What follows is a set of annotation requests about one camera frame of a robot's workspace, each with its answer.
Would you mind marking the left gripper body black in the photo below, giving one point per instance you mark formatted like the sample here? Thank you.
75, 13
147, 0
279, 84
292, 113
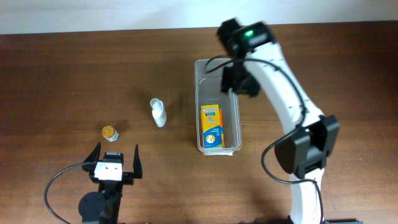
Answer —
112, 185

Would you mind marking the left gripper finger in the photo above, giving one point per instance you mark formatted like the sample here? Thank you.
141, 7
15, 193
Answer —
137, 166
94, 155

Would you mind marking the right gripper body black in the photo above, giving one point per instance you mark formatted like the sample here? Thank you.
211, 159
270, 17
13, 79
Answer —
237, 76

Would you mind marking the yellow medicine box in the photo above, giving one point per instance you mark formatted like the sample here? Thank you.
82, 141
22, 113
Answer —
212, 126

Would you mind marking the orange medicine box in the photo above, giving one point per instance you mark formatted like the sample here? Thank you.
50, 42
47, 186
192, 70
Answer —
222, 124

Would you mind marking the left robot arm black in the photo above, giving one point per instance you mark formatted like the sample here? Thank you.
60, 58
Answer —
103, 205

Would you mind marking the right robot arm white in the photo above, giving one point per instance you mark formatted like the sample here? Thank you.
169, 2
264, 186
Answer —
257, 64

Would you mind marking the clear plastic container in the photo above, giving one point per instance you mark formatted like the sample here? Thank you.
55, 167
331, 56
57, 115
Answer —
217, 113

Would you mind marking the small gold lid jar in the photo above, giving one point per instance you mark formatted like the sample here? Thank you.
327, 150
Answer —
110, 133

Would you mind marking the white spray bottle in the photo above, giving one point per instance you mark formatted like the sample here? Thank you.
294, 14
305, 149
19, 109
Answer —
158, 112

